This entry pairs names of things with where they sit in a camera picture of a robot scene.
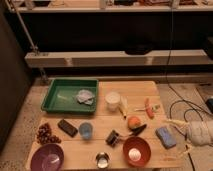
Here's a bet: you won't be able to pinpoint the purple bowl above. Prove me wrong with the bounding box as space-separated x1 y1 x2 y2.
30 144 64 171

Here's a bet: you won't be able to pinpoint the small metal cup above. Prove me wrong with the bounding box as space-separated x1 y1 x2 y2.
96 152 110 169

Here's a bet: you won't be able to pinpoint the orange fruit toy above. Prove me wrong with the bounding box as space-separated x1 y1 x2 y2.
127 116 141 129

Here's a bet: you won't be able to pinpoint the blue translucent cup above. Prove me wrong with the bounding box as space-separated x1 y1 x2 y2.
79 122 93 140

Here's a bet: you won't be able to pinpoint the white plastic cup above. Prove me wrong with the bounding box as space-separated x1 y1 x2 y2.
105 92 121 111

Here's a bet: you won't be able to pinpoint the red bowl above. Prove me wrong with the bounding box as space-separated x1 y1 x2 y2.
123 137 151 167

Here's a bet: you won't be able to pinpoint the dark brown rectangular block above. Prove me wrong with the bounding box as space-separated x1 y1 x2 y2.
58 119 78 137

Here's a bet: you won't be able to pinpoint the black object on shelf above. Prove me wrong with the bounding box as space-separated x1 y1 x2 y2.
124 37 153 55

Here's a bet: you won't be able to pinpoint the yellow corn cob toy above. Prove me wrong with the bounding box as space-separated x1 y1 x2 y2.
119 97 128 118

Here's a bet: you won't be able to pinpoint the small metal fork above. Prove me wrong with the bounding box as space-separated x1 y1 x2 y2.
134 104 161 113

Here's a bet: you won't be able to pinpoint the bunch of dark grapes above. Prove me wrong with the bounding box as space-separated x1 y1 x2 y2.
36 123 61 145

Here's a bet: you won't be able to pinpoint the dark eggplant toy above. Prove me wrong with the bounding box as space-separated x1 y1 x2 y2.
130 124 147 136

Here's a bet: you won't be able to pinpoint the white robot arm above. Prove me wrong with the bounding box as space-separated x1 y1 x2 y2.
166 119 213 146

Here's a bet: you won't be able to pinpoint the blue sponge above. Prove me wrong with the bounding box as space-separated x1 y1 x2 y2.
155 127 176 149

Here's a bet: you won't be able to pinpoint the green plastic tray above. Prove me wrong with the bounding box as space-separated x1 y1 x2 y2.
41 78 98 114

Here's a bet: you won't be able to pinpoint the white egg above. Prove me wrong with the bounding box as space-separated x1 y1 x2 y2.
129 148 141 161

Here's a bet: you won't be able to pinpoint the orange carrot toy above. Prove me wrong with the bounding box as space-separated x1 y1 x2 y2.
145 98 154 119

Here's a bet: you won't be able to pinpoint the black floor cables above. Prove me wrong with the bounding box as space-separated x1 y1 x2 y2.
165 6 213 171

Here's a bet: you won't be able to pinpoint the white metal shelf rack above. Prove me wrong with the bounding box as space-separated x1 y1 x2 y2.
3 0 213 82

